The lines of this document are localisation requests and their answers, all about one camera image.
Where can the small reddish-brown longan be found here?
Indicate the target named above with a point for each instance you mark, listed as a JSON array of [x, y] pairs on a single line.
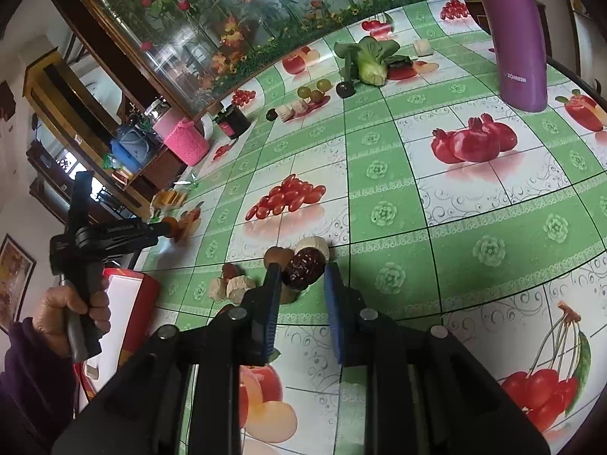
[[230, 271]]

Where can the tan nut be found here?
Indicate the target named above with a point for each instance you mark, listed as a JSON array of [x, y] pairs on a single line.
[[288, 296]]

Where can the glass screen with flowers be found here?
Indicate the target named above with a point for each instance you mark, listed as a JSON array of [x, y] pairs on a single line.
[[213, 14]]

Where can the green grape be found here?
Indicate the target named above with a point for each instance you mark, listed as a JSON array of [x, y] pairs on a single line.
[[324, 85], [304, 92]]

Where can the white fruit chunk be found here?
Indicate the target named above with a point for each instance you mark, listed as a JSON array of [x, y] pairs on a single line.
[[422, 47], [297, 105], [286, 113]]

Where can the orange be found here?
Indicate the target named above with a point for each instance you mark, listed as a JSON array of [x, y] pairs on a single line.
[[177, 230]]

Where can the person's left hand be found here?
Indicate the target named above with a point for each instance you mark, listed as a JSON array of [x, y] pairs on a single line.
[[52, 313]]

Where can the green fruit-print tablecloth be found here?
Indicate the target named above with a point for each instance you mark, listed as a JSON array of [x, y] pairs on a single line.
[[427, 227]]

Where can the red date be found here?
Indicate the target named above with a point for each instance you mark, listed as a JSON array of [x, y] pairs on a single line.
[[303, 269]]

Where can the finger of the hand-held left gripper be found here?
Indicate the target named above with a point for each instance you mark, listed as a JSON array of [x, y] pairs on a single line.
[[161, 231]]

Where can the beige steamed bun piece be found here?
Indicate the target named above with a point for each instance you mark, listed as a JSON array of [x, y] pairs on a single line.
[[218, 290]]

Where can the framed wall picture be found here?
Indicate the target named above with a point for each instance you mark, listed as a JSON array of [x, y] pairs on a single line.
[[14, 279]]

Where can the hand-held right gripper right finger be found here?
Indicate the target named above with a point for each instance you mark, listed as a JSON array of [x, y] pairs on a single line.
[[334, 315]]

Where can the dark plum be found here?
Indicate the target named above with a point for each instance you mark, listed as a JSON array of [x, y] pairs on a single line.
[[344, 89]]

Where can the person's left forearm purple sleeve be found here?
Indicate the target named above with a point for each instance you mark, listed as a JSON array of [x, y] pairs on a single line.
[[28, 388]]

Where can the clear snack bag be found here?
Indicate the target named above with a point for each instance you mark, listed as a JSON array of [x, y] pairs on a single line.
[[169, 199]]

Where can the cream banana piece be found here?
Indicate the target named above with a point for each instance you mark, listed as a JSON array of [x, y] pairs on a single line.
[[239, 288], [318, 242]]

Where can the large purple bottle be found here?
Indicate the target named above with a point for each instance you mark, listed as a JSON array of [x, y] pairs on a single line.
[[517, 33]]

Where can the brown kiwi fruit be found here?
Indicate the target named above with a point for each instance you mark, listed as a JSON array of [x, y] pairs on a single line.
[[277, 256]]

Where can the green bok choy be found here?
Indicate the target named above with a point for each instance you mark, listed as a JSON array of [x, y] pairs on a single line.
[[370, 61]]

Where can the dark olive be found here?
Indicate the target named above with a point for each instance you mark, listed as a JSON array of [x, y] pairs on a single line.
[[271, 114]]

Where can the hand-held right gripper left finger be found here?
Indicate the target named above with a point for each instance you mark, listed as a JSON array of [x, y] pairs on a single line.
[[267, 315]]

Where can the dark perfume bottle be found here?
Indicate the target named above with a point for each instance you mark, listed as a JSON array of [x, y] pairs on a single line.
[[233, 123]]

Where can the red tray with white base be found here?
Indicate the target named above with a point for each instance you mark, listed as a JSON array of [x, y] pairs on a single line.
[[128, 303]]

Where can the bottle with pink knitted sleeve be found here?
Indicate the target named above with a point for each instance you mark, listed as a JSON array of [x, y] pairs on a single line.
[[185, 140]]

